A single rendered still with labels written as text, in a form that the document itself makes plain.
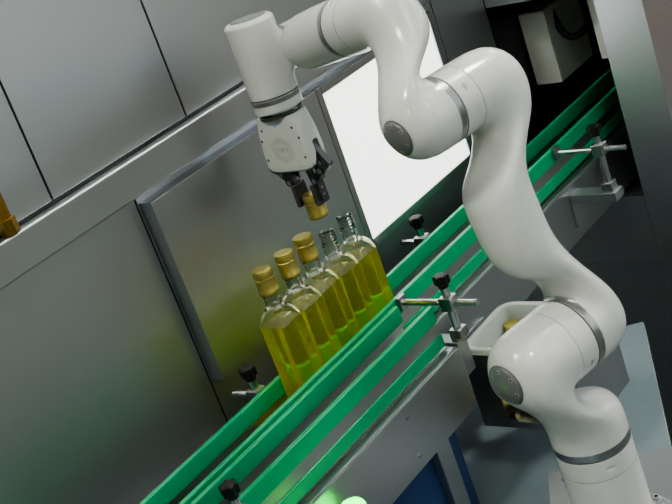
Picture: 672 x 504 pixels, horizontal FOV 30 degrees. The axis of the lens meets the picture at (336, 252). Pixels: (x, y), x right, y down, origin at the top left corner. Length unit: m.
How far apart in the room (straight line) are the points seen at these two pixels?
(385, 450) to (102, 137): 0.68
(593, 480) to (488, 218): 0.44
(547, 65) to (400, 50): 1.37
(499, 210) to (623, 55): 1.13
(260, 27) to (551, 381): 0.73
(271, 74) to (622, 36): 1.00
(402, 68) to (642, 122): 1.25
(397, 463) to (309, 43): 0.70
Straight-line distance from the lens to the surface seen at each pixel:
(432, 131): 1.66
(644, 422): 2.43
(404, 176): 2.56
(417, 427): 2.13
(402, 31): 1.71
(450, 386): 2.20
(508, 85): 1.74
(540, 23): 3.02
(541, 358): 1.77
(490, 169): 1.74
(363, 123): 2.47
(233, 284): 2.17
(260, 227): 2.22
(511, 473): 2.39
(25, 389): 1.93
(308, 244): 2.11
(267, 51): 2.04
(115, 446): 2.05
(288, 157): 2.10
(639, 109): 2.85
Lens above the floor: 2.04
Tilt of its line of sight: 21 degrees down
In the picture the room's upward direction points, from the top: 20 degrees counter-clockwise
